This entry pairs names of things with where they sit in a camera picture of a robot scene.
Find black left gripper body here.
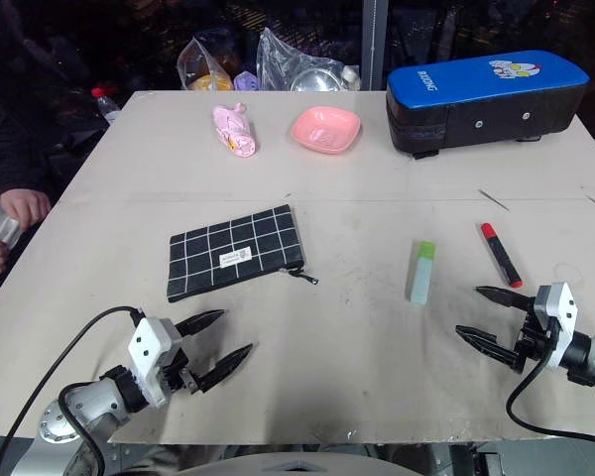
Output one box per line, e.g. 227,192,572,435
160,341,202,398

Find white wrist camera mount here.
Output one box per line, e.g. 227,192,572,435
127,316,185,410
532,282,577,371

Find pink square bowl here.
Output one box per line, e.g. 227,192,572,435
291,105,363,157

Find person in dark jacket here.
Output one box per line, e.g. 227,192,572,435
0,0,111,252

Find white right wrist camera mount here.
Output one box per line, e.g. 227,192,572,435
532,282,577,371

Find black grid pencil pouch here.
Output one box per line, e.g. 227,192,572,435
167,203,320,304

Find purple plastic bag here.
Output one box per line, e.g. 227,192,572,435
233,69,259,92

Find clear crumpled plastic bag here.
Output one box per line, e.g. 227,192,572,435
255,26,361,93

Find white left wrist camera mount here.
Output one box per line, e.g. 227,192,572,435
127,316,185,410

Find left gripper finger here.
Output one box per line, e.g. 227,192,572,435
174,309,226,341
193,342,255,396

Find grey rounded robot body shape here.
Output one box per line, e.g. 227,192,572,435
177,450,427,476

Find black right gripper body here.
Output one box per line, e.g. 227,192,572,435
514,308,559,374

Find red-capped plastic bottle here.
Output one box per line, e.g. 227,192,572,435
90,86,124,126

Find red and black marker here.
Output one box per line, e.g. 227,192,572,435
479,222,524,291

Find blue and black padded box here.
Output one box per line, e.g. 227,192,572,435
385,49,592,161

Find steel bowl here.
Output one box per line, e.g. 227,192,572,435
289,68,339,93

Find pink folded umbrella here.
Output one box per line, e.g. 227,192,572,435
211,102,258,160

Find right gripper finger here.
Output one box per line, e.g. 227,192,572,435
454,324,521,371
475,286,537,311

